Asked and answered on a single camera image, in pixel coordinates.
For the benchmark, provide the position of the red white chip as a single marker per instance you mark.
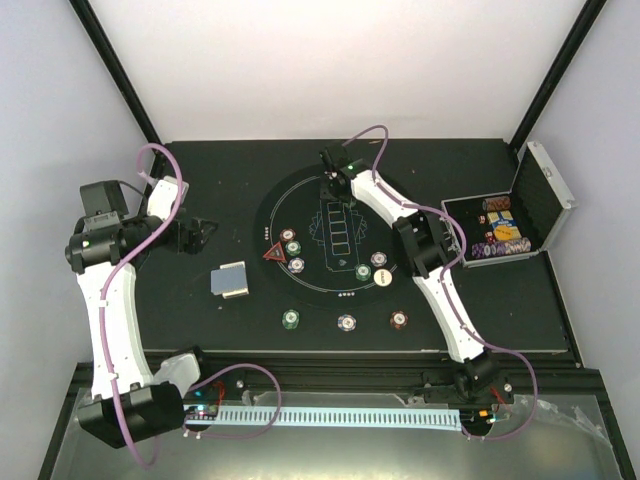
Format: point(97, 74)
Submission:
point(287, 235)

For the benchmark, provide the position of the round black poker mat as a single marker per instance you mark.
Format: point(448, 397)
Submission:
point(334, 239)

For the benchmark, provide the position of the green poker chip stack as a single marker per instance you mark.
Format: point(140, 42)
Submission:
point(290, 319)

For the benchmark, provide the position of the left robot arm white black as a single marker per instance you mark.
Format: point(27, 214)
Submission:
point(129, 402)

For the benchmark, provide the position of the white dealer button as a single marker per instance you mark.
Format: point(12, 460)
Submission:
point(383, 277)

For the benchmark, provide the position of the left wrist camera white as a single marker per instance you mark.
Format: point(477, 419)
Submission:
point(162, 198)

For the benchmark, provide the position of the brown poker chip stack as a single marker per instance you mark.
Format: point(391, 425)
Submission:
point(398, 320)

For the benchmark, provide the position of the purple chip row in case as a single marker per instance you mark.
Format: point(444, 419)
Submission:
point(485, 250)

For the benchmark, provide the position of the green chip mat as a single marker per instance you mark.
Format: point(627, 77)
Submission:
point(362, 272)

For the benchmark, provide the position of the orange yellow card box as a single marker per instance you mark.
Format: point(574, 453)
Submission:
point(506, 232)

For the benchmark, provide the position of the blue card box in case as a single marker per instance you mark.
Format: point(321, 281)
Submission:
point(500, 218)

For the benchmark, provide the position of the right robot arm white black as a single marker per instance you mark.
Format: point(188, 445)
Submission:
point(421, 248)

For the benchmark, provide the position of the white perforated strip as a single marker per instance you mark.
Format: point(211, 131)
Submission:
point(343, 417)

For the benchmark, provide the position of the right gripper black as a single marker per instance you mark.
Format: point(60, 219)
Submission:
point(325, 193)

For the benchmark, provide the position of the red triangular marker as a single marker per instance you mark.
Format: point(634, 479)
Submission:
point(276, 253)

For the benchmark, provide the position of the brown chip row in case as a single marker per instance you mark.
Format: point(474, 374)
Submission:
point(499, 203)

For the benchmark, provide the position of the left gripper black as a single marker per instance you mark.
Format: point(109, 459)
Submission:
point(193, 245)

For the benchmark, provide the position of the blue playing card deck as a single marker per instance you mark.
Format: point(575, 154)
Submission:
point(229, 280)

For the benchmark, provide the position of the aluminium poker case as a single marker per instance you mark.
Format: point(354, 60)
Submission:
point(541, 203)

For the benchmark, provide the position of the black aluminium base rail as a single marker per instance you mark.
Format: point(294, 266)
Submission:
point(346, 373)

